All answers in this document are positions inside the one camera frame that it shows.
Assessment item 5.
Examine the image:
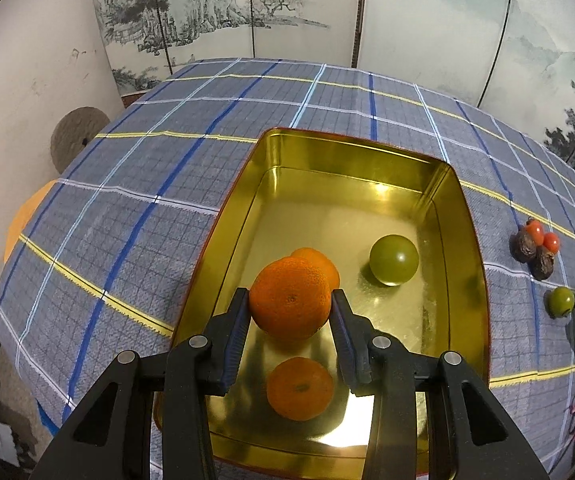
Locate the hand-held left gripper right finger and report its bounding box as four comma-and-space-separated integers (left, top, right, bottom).
331, 289, 551, 480

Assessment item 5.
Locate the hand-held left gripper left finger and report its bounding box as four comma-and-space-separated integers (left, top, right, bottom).
30, 287, 251, 480

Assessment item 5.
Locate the green tomato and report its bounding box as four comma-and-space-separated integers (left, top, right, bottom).
369, 234, 419, 287
546, 286, 575, 318

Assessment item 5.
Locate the orange mandarin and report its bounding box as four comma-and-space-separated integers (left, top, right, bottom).
290, 247, 341, 291
266, 356, 335, 422
248, 256, 332, 342

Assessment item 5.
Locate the dark wrinkled passion fruit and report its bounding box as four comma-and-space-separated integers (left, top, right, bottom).
511, 227, 538, 263
532, 250, 557, 282

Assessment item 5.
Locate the red and gold tin box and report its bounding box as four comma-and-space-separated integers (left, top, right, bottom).
152, 127, 491, 476

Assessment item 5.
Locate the blue plaid tablecloth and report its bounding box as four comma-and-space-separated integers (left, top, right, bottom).
0, 57, 575, 480

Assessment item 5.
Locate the orange round stool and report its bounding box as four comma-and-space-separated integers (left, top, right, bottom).
4, 179, 58, 263

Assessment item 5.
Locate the round grey disc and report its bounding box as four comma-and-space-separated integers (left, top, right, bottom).
50, 106, 111, 173

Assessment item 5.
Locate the painted folding screen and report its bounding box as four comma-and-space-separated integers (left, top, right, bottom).
88, 0, 575, 201

